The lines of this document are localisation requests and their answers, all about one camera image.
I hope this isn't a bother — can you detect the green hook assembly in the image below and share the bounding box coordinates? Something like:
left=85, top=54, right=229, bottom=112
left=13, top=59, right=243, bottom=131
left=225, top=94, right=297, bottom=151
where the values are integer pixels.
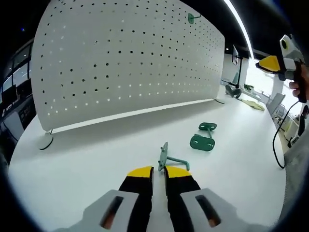
left=189, top=134, right=216, bottom=152
left=198, top=122, right=217, bottom=140

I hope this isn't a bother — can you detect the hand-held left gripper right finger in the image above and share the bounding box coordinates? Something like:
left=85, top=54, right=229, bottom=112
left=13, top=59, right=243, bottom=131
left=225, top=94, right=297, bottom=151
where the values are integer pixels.
left=163, top=166, right=256, bottom=232

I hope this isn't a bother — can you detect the person's white shirt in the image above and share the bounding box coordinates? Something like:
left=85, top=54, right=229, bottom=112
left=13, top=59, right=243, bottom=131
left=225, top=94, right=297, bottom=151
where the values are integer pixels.
left=277, top=135, right=309, bottom=232

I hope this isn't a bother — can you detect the person's right hand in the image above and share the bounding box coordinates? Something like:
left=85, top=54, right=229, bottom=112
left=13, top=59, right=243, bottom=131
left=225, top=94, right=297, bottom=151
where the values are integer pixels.
left=289, top=64, right=309, bottom=100

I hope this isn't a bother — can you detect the monitor on black stand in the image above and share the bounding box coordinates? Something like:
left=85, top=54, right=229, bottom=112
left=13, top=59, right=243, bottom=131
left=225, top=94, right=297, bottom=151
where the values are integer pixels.
left=231, top=44, right=244, bottom=89

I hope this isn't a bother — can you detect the white pegboard mounting plate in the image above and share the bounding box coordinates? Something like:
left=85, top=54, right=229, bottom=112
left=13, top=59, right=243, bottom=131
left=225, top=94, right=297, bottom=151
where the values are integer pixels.
left=30, top=0, right=226, bottom=150

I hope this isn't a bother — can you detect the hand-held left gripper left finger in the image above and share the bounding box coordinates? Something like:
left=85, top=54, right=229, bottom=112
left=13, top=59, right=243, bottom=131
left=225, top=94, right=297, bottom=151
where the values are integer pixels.
left=52, top=166, right=155, bottom=232

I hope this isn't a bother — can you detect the dark grey curved object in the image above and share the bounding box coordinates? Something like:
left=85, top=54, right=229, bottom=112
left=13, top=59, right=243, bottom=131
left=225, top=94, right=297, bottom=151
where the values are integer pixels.
left=225, top=84, right=242, bottom=99

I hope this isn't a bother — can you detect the ceiling light strip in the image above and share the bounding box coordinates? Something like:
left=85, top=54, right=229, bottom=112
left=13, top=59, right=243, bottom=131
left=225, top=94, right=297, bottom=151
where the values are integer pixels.
left=223, top=0, right=254, bottom=59

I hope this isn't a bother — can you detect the black equipment cabinet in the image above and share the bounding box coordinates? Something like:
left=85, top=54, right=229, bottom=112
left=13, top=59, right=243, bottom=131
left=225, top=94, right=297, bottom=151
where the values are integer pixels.
left=0, top=82, right=34, bottom=145

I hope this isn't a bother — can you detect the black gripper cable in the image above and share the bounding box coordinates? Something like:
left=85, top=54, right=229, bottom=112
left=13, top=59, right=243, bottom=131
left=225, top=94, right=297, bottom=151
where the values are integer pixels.
left=272, top=100, right=301, bottom=169

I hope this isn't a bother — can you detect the yellow-green cloth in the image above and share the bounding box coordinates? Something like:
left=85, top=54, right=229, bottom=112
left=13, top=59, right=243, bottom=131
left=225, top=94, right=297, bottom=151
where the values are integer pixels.
left=241, top=98, right=266, bottom=112

